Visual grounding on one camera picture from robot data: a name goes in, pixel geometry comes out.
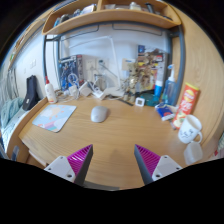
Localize tan robot figure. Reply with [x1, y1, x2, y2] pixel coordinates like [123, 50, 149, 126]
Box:
[123, 63, 143, 103]

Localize white bottle with red cap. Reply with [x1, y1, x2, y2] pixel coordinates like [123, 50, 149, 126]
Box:
[44, 76, 58, 104]

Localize sun and cloud mouse pad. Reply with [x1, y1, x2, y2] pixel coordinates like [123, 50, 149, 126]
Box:
[32, 104, 77, 133]

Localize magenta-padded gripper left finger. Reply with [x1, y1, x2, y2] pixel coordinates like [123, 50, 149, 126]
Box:
[44, 144, 94, 187]

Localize small white charger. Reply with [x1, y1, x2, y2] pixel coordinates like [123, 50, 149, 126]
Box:
[68, 84, 79, 99]

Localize white mug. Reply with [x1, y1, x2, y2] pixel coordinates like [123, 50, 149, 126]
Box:
[177, 114, 204, 145]

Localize black bag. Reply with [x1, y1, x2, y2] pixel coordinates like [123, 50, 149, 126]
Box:
[22, 75, 40, 111]

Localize white power adapter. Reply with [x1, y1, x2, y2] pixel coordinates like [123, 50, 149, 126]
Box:
[78, 82, 93, 98]

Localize blue tissue packet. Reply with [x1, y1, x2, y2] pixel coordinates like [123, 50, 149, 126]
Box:
[154, 102, 178, 122]

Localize green cable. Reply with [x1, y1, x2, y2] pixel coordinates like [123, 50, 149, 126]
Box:
[98, 59, 118, 79]

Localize blue spray bottle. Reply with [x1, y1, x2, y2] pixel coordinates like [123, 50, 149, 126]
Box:
[163, 63, 179, 106]

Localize bed with checked sheet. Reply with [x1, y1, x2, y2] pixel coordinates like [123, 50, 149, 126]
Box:
[0, 106, 33, 158]

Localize clear plastic cup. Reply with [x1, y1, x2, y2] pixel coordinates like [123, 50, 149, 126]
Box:
[183, 141, 204, 166]

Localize teal blanket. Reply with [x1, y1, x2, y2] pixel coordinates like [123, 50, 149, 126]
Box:
[0, 97, 24, 129]

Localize grey metal frame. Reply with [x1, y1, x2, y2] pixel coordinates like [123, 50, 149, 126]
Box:
[42, 21, 186, 108]

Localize grey computer mouse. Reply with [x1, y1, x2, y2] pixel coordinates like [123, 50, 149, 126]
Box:
[90, 105, 110, 123]

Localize white power strip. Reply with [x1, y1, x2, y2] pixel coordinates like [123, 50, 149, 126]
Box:
[91, 89, 108, 101]

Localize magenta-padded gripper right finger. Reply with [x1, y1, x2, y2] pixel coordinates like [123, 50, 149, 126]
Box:
[134, 144, 183, 186]

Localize colourful printed box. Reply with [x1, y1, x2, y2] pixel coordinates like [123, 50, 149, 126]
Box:
[137, 44, 167, 93]

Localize black ruler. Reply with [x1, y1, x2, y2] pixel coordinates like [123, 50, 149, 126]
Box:
[116, 97, 134, 107]

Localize white small carton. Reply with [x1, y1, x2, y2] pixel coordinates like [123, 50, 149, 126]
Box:
[121, 58, 137, 71]

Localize white desk lamp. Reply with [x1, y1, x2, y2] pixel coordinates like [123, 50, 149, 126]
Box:
[68, 35, 127, 98]

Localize blue robot model kit box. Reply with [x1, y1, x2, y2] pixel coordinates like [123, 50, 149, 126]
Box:
[58, 54, 84, 92]

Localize teal dish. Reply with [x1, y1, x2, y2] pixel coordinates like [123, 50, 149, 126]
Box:
[143, 93, 163, 108]

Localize small white cube clock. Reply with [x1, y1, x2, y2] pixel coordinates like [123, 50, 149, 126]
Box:
[135, 96, 146, 107]

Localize wooden shelf unit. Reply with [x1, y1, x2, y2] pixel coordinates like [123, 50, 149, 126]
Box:
[41, 0, 183, 36]

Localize metal cup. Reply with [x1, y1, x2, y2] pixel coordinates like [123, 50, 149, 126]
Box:
[94, 75, 108, 91]

